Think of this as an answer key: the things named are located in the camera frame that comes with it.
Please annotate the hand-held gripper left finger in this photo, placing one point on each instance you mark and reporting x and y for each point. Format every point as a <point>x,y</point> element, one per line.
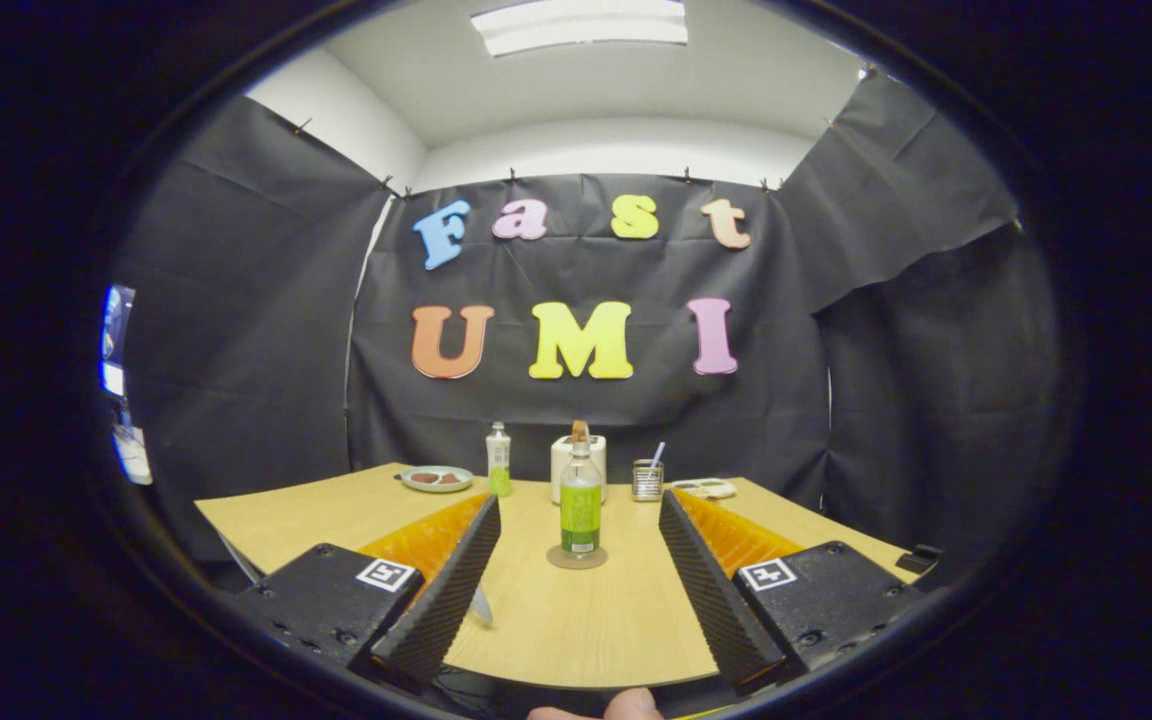
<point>446,600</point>

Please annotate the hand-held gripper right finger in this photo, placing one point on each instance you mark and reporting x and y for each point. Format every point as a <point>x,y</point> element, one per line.
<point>711,600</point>

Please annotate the white cup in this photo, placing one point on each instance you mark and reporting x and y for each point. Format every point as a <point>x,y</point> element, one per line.
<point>482,608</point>

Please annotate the brown round coaster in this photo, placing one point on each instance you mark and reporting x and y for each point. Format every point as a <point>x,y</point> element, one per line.
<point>598,560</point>

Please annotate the clear juice bottle green label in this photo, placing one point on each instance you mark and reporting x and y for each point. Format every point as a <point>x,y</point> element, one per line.
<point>581,500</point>

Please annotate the small white-capped green drink bottle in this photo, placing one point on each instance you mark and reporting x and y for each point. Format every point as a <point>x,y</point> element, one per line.
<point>499,460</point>

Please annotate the white divided snack tray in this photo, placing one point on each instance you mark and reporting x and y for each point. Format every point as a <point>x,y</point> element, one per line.
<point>704,489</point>

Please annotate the pale green plate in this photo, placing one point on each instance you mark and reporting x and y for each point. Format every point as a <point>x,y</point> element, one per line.
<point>436,488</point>

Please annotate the wooden table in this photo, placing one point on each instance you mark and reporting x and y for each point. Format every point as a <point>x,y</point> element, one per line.
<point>586,630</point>

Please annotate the pale drinking straw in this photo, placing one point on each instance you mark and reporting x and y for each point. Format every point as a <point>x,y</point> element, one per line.
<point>657,455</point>

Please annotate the cream toaster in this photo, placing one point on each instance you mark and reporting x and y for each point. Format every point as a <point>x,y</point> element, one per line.
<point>600,452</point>

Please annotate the small black object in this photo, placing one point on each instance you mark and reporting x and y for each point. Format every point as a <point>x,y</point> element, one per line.
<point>921,558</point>

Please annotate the brown toast slice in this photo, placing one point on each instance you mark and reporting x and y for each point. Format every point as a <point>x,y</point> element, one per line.
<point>579,430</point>

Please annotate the white object beside monitor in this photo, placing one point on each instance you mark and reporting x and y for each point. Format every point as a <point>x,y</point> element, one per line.
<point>134,455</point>

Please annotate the lit monitor screen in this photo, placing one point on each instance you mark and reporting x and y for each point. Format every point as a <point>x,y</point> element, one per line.
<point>116,340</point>

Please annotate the ceiling light panel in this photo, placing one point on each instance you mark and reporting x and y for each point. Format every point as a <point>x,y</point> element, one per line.
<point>581,22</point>

